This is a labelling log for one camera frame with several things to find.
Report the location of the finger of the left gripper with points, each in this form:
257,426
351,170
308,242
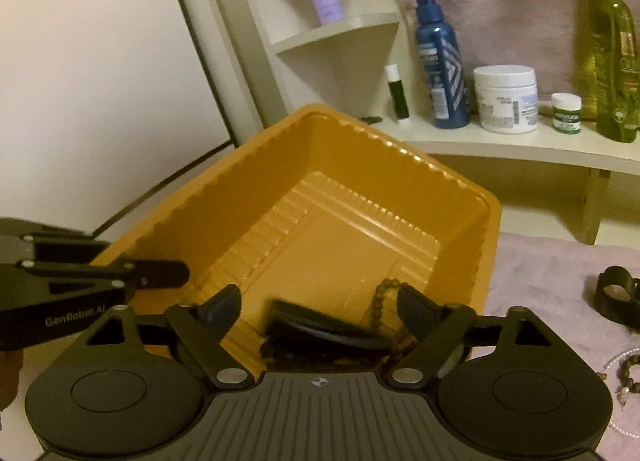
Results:
145,273

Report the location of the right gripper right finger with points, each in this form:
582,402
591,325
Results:
439,330

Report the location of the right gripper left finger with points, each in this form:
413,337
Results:
199,330

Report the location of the silver face black watch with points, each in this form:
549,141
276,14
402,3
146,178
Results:
299,339

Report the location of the orange plastic tray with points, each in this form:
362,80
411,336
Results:
319,210

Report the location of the black watch round face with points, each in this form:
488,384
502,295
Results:
617,297

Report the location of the person's left hand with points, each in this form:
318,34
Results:
11,364

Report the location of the mauve fleece table cloth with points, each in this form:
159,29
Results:
556,279

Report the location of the dark pen with white tip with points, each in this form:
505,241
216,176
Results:
371,119

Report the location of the white cream jar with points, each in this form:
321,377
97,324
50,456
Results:
507,98

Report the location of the small green label jar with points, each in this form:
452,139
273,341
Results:
566,109

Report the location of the cream corner shelf unit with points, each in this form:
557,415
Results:
265,58

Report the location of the black white lip balm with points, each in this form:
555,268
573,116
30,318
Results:
397,92

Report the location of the blue spray bottle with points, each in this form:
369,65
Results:
442,66

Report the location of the green olive spray bottle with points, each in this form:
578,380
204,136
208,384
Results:
615,57

